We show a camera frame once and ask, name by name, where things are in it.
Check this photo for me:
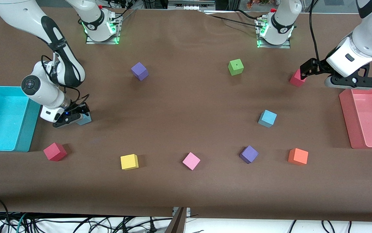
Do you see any light blue foam block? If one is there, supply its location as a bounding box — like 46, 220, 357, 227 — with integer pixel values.
75, 113, 92, 126
258, 110, 277, 128

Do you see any red foam block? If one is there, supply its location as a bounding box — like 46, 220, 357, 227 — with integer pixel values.
289, 69, 307, 87
43, 142, 67, 162

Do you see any purple foam block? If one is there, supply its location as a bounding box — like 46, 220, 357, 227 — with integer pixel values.
131, 62, 149, 81
239, 145, 259, 164

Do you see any yellow foam block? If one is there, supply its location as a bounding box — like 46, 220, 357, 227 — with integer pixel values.
120, 154, 139, 171

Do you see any cyan plastic bin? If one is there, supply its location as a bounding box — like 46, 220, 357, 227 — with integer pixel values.
0, 85, 41, 152

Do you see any green foam block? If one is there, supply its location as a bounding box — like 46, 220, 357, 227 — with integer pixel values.
228, 59, 244, 76

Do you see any orange foam block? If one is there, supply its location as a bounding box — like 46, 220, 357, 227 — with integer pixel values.
288, 148, 309, 166

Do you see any brown table cover sheet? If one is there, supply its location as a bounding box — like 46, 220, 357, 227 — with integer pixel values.
0, 7, 372, 223

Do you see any pink foam block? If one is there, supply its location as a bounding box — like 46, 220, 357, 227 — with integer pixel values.
182, 152, 201, 171

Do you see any brown wooden beam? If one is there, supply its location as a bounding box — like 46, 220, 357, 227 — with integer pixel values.
165, 207, 187, 233

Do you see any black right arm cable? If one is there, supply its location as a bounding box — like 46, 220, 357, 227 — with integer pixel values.
41, 53, 91, 109

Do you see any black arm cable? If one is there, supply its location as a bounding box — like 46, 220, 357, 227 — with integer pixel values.
308, 0, 321, 63
41, 53, 91, 109

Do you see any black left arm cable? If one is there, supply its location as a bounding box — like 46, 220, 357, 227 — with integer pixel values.
308, 0, 321, 63

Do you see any long black power cable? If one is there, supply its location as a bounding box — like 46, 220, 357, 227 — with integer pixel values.
199, 9, 264, 26

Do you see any teal cable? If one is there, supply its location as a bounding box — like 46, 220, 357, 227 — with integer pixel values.
15, 213, 28, 233

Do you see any silver aluminium frame rail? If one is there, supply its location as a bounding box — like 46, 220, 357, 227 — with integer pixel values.
168, 0, 215, 10

